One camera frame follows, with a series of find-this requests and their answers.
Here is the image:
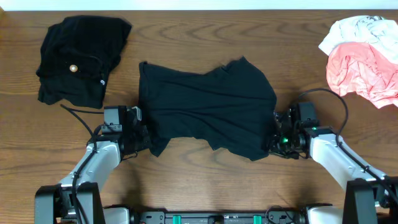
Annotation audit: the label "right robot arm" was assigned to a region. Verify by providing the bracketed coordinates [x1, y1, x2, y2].
[269, 108, 397, 223]

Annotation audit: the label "folded black pants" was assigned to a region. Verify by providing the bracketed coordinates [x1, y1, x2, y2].
[36, 16, 132, 109]

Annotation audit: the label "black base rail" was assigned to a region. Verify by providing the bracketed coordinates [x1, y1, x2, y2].
[102, 205, 335, 224]

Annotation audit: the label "coral pink t-shirt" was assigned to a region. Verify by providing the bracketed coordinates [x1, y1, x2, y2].
[326, 42, 397, 109]

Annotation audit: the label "white printed t-shirt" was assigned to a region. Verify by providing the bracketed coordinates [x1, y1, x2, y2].
[318, 16, 397, 63]

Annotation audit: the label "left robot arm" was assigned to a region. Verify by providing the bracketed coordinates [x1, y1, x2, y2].
[34, 106, 151, 223]

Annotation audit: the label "black cable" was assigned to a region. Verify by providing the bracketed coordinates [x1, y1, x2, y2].
[292, 88, 398, 206]
[60, 104, 105, 224]

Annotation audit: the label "black t-shirt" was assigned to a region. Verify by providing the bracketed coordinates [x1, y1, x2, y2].
[139, 57, 277, 161]

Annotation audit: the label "right black cable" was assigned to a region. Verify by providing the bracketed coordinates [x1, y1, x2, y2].
[292, 88, 398, 206]

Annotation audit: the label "left black cable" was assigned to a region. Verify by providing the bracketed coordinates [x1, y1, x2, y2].
[60, 104, 105, 224]

